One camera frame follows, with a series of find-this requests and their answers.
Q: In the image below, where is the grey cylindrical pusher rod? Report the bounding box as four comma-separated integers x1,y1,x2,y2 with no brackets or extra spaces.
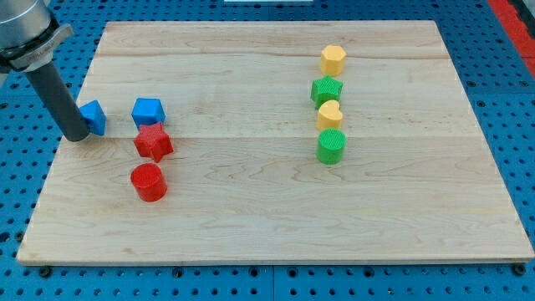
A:
25,62,90,142

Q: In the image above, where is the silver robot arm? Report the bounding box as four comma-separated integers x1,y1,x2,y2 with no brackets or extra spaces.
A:
1,0,89,141

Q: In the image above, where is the red star block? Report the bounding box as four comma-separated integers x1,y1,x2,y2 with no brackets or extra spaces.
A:
134,122,174,162

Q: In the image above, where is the green star block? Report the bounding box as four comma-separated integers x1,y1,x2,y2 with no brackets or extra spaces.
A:
310,75,344,110

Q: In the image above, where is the blue triangular block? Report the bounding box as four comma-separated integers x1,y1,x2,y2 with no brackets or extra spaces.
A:
79,99,106,136

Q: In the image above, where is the blue cube block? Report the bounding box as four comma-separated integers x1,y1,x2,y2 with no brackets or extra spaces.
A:
131,98,166,129

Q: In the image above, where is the red cylinder block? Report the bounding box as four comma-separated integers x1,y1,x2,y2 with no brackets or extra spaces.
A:
130,163,167,202

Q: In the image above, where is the wooden board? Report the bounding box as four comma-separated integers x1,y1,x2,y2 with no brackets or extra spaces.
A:
17,21,534,267

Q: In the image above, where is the yellow heart block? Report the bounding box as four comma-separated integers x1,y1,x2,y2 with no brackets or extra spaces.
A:
316,99,344,130

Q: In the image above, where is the green cylinder block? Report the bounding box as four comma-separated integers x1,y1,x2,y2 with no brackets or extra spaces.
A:
316,128,347,165

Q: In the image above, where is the yellow hexagon block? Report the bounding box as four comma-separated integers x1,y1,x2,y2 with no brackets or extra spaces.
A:
319,45,347,76

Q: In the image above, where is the red tape strip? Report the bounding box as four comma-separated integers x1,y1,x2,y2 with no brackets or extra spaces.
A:
488,0,534,76

